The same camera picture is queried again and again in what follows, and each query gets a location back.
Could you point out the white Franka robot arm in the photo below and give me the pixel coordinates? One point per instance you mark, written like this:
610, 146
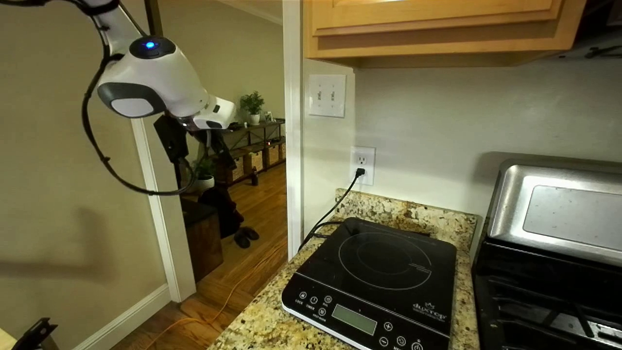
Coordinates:
161, 78

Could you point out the white wall outlet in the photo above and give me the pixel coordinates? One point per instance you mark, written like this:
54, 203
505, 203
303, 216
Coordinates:
362, 162

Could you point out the black hanging bag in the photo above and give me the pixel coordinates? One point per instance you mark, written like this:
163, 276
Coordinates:
222, 210

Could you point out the white double light switch plate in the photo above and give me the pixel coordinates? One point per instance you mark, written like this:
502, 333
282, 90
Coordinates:
325, 96

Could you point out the black clamp mount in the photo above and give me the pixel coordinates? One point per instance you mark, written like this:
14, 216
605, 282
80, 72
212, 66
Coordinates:
33, 333

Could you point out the black induction cooktop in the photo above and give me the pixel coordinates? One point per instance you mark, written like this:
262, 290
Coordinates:
375, 273

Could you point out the wooden upper cabinet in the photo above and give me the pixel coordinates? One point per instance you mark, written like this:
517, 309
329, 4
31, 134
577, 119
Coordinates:
439, 26

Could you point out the potted green plant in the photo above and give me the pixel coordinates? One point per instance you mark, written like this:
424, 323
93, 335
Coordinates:
251, 107

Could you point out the silver toaster oven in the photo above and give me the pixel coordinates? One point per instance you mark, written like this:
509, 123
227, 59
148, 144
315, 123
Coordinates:
550, 214

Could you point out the dark console shelf table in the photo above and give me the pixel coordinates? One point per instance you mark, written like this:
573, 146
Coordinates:
259, 152

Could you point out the dark wooden crate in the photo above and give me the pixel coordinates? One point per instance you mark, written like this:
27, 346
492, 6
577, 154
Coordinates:
204, 243

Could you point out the white doorway trim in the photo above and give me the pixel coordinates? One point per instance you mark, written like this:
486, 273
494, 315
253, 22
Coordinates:
292, 129

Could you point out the small potted plant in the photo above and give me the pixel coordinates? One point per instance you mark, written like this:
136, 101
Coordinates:
204, 171

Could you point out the black shoes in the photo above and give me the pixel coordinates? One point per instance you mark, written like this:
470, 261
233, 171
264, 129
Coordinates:
245, 236

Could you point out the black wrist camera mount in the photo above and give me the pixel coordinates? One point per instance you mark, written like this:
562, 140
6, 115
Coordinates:
171, 138

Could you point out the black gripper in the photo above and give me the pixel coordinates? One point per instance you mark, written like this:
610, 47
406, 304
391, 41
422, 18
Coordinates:
216, 148

